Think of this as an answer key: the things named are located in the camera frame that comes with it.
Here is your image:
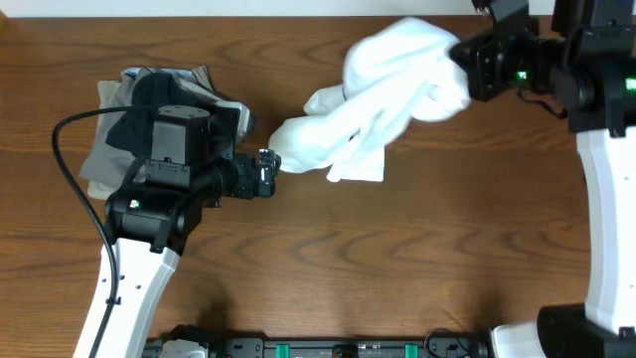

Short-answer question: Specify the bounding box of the white t-shirt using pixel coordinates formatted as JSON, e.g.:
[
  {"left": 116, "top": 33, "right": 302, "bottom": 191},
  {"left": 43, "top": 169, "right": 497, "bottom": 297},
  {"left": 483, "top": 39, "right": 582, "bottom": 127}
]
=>
[{"left": 268, "top": 17, "right": 471, "bottom": 182}]

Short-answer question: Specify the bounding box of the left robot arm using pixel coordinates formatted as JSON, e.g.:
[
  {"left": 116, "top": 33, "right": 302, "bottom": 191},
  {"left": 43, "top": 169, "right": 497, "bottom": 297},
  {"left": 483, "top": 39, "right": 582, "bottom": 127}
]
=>
[{"left": 75, "top": 102, "right": 280, "bottom": 357}]

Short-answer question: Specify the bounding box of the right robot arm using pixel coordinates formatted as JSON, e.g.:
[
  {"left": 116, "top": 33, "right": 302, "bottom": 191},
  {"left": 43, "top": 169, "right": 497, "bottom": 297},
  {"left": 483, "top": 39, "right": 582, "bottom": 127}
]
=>
[{"left": 450, "top": 0, "right": 635, "bottom": 357}]

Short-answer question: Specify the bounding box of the black Nike t-shirt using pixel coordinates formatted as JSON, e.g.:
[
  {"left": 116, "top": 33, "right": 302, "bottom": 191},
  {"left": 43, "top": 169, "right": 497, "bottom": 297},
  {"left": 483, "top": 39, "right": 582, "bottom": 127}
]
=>
[{"left": 105, "top": 73, "right": 217, "bottom": 157}]

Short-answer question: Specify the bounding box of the beige folded garment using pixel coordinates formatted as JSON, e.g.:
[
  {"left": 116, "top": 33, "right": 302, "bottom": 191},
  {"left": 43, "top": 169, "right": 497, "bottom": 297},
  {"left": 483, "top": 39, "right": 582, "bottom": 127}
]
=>
[{"left": 86, "top": 66, "right": 215, "bottom": 201}]

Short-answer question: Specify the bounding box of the grey folded garment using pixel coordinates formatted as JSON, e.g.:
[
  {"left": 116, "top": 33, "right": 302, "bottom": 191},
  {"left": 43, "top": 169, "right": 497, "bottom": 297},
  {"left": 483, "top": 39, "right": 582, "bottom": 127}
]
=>
[{"left": 80, "top": 66, "right": 254, "bottom": 187}]

